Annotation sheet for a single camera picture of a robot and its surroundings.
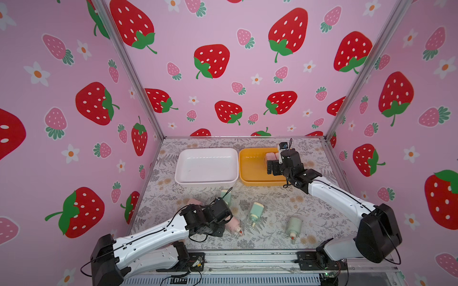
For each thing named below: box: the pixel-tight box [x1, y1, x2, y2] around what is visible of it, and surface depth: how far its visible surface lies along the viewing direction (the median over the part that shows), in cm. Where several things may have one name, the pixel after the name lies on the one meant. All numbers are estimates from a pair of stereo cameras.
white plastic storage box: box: [174, 147, 240, 187], surface depth 109 cm
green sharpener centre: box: [249, 201, 265, 228], surface depth 83 cm
